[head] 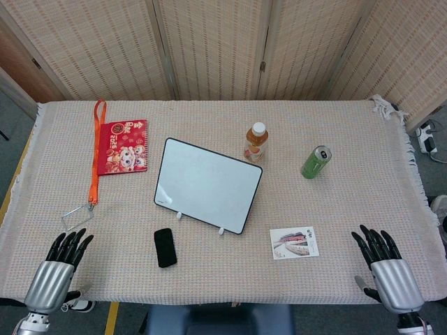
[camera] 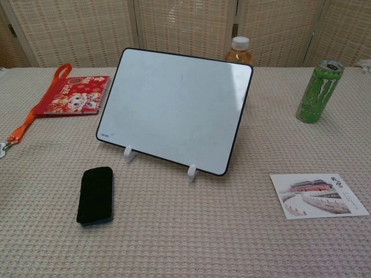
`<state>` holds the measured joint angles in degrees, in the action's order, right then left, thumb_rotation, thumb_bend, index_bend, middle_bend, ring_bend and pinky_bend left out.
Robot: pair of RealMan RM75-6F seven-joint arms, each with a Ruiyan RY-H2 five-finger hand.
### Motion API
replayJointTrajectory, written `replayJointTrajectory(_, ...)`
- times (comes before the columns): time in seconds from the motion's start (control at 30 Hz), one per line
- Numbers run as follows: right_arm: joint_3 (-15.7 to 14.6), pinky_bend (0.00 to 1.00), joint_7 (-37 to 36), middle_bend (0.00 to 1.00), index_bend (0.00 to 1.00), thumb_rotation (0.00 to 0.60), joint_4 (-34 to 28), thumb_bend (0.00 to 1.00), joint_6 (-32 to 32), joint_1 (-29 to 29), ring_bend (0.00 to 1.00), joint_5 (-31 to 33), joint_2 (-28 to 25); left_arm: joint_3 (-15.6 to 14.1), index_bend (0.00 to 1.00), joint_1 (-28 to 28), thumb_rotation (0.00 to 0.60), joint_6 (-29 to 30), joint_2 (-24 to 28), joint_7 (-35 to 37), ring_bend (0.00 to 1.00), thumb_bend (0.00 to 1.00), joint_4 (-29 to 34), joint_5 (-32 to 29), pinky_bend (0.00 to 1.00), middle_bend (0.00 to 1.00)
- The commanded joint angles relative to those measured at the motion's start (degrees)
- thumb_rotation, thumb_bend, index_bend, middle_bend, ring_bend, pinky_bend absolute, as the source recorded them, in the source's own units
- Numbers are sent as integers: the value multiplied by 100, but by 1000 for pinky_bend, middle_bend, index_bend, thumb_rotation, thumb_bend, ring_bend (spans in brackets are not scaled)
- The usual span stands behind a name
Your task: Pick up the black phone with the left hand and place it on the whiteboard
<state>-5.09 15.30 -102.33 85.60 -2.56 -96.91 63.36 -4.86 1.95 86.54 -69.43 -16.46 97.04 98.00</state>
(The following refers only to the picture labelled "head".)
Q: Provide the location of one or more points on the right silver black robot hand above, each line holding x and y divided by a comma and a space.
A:
396, 282

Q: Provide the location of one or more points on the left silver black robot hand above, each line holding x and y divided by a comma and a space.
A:
49, 282

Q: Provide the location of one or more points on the blue robot base seat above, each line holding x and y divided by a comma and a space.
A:
216, 321

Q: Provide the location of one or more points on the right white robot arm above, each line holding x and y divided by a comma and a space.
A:
412, 322

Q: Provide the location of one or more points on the white board black frame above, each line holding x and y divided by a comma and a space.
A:
209, 181

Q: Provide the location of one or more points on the white black sneaker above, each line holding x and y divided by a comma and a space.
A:
82, 305

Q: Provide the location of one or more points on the clear plastic badge holder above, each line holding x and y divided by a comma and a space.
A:
77, 218

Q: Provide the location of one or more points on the grey pink sneaker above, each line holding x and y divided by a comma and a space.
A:
439, 207

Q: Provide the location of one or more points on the palace photo postcard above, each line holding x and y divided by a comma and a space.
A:
295, 243

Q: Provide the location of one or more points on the green drink can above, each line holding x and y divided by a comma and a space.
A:
314, 164

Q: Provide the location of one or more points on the white power strip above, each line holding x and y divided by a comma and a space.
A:
426, 139

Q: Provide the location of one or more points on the red 2026 spiral calendar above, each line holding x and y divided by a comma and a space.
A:
122, 148

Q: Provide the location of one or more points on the beige woven fringed tablecloth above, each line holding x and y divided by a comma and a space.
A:
223, 272

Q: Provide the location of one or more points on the amber tea bottle white cap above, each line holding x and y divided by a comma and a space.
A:
256, 144

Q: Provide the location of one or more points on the bamboo folding screen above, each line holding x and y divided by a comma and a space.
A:
216, 49

